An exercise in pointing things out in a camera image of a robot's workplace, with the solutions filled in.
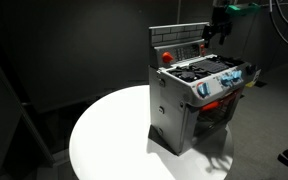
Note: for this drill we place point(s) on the dark slanted frame beam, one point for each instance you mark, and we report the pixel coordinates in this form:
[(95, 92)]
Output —
[(20, 110)]

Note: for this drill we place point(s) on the yellow tag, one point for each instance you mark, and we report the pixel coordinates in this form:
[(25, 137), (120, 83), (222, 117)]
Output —
[(249, 84)]

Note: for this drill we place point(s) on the large blue stove knob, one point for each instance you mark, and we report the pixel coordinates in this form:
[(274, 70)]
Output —
[(203, 89)]

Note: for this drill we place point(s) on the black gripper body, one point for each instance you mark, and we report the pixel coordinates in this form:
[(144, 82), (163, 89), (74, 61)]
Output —
[(221, 19)]

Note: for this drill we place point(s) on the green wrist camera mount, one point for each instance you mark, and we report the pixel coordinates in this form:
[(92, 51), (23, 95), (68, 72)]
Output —
[(242, 8)]

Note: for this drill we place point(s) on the small red stove button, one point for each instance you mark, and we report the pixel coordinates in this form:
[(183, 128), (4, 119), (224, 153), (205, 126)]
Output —
[(202, 49)]

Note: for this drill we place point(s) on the thin vertical pole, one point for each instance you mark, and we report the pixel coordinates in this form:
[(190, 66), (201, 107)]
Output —
[(178, 10)]

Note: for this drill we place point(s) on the grey toy stove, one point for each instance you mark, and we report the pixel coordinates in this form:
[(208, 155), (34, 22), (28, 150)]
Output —
[(170, 110)]

